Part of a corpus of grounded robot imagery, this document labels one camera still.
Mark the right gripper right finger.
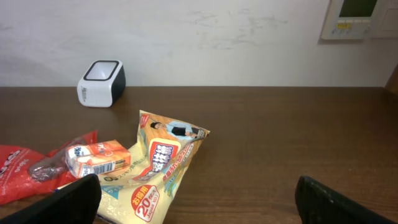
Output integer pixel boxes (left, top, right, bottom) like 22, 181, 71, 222
295, 175, 396, 224

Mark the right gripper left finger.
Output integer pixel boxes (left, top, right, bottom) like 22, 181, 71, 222
1, 174, 101, 224

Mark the small orange white carton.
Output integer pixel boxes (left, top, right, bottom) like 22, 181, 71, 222
65, 140, 131, 179

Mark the orange snack bag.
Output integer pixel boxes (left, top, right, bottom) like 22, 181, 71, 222
1, 131, 97, 205

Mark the pale yellow snack bag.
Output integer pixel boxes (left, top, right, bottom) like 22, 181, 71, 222
55, 110, 211, 224

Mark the white barcode scanner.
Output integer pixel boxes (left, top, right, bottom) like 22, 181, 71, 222
76, 60, 126, 108

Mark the wall control panel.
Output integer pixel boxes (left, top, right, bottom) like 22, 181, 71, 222
320, 0, 397, 40

